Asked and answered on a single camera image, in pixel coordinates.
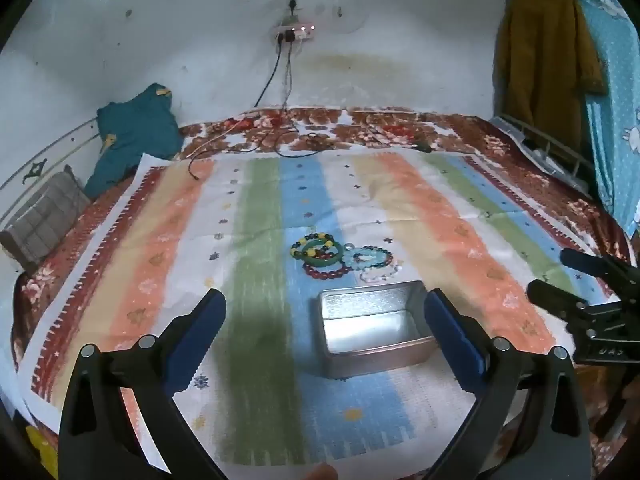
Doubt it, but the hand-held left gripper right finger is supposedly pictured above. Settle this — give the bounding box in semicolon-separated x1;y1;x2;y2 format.
424;288;593;480

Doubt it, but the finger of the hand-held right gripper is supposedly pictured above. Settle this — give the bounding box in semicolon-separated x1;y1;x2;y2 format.
560;247;640;302
527;279;593;333

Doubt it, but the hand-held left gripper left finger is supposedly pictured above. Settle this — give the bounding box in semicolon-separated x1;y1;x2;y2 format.
59;288;228;480

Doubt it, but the white beaded bracelet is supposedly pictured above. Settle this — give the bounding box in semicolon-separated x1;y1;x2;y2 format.
359;259;404;284

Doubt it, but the silver metal tin box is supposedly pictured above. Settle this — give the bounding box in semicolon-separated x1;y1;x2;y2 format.
315;281;437;380

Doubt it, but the blue beaded bracelet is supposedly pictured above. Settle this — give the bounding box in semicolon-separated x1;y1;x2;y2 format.
347;244;394;271

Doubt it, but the multicolour beaded bracelet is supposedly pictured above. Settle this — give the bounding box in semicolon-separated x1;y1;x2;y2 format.
291;231;336;261

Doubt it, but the green jade bangle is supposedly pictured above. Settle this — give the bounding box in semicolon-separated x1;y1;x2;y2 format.
301;241;346;269

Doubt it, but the dark red beaded bracelet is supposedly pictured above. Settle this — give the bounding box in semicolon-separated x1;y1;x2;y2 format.
302;259;351;282

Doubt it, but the striped pastel mat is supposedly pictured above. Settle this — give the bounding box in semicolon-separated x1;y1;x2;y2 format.
15;149;608;467

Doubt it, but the blue printed curtain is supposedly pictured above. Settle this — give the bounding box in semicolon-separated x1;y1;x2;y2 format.
550;0;640;237

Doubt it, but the grey checked pillow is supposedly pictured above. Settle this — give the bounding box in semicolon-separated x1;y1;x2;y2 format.
0;165;94;274

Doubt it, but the teal garment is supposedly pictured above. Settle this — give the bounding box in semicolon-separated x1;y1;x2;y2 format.
84;82;184;199

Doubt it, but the mustard jacket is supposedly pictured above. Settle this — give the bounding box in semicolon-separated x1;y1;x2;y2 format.
495;0;609;137

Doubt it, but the metal bed headboard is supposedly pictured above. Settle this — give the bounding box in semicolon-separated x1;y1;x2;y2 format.
0;117;101;222

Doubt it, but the white power strip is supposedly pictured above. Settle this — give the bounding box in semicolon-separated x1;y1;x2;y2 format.
272;24;317;44

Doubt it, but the white cable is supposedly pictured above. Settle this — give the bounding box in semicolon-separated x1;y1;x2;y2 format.
180;119;262;159

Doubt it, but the thin black coiled cable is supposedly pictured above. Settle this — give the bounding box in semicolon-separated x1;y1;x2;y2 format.
270;42;337;154

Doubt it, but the black charging cable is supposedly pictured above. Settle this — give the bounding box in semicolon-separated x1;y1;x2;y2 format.
187;40;301;182

